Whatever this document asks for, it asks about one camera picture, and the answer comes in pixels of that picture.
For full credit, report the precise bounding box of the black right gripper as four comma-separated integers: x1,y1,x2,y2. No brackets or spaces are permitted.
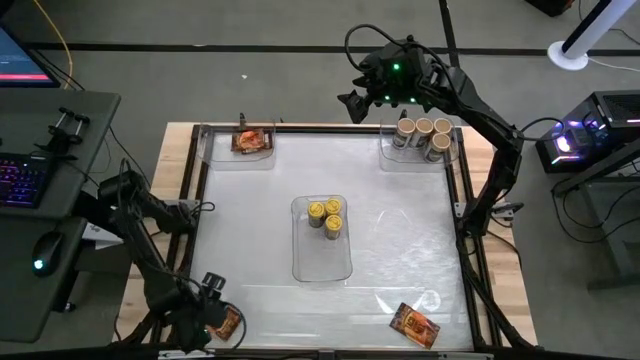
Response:
337,38,441,125

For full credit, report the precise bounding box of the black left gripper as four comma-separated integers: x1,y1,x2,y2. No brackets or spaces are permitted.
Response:
167,294,226,354

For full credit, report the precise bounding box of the orange spice packet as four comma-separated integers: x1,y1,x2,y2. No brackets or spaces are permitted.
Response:
388,301,442,350
234,127,275,154
208,303,244,343

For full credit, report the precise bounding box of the large clear plastic bin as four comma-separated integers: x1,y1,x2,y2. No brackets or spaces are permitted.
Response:
290,194,354,284

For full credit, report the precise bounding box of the small clear plastic bin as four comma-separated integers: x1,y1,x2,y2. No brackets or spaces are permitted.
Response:
378,119,460,174
202,123,278,172

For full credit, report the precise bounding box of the white paper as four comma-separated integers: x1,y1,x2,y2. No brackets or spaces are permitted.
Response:
81,221,125,251

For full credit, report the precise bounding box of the black computer mouse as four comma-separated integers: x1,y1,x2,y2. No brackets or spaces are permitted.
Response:
31,231,65,279

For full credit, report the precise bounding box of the grey desk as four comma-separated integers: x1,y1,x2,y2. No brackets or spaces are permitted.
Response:
0,89,122,345

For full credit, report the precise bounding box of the black box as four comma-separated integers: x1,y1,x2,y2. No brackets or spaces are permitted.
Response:
523,0,577,18

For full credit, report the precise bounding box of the backlit keyboard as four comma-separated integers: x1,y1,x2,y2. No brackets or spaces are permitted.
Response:
0,152,52,209

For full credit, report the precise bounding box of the black clamp stand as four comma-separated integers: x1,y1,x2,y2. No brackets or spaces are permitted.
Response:
37,106,92,157

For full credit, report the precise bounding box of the black computer with coloured lights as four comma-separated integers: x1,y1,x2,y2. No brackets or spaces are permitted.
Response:
533,89,640,175

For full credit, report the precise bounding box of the white pole with round base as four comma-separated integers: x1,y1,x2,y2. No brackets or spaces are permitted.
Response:
546,0,637,72

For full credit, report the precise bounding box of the black side stand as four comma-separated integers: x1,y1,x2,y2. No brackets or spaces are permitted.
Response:
551,139,640,291

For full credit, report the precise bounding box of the laptop screen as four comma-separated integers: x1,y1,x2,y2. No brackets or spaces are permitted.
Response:
0,23,61,89

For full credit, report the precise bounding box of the black aluminium table frame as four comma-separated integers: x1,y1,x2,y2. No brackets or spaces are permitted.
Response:
112,122,536,360

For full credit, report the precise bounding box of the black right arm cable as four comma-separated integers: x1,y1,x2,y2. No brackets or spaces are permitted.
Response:
343,23,416,74

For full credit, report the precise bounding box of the yellow cable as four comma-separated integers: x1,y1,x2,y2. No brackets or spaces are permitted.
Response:
31,0,75,90

